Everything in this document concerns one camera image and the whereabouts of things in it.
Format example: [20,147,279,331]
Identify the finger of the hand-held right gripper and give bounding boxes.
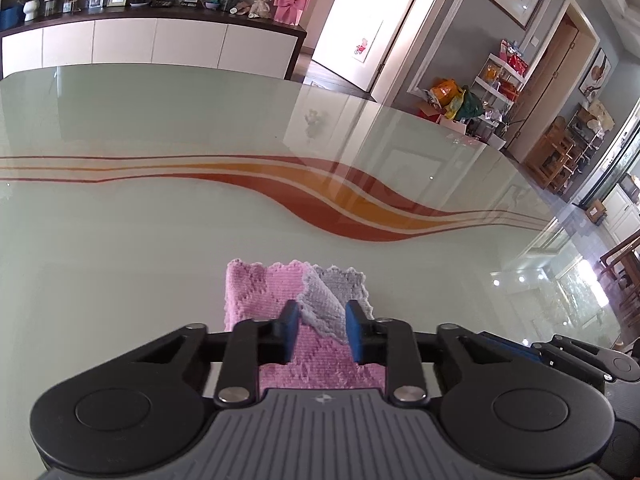
[477,331,640,387]

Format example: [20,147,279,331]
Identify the pink gift box with bow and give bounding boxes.
[272,0,314,26]

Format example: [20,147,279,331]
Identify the stacked wooden chairs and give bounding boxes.
[525,115,582,194]

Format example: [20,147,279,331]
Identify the green bag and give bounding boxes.
[452,86,484,122]

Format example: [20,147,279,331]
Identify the cardboard box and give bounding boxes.
[416,100,452,126]

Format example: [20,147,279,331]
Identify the white sideboard with dark top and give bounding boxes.
[0,14,308,81]

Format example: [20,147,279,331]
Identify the metal shelf with goods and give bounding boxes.
[565,99,617,161]

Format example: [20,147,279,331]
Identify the brown wooden door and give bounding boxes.
[505,0,601,162]

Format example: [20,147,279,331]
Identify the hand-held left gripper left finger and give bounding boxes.
[131,300,301,407]

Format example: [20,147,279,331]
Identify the orange yellow bag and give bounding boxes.
[429,78,464,112]

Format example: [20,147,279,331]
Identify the white shelf rack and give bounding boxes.
[470,40,532,127]

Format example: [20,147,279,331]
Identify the blue container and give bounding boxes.
[0,4,26,31]

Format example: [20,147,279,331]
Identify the dark wooden chair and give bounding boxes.
[597,232,640,332]

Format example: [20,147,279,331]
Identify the small framed picture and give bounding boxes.
[579,48,612,98]

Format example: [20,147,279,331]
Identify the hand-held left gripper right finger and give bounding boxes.
[346,300,511,407]

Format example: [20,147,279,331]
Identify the white door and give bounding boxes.
[310,0,437,94]

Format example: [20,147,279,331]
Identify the pink and grey towel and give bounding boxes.
[223,259,388,391]

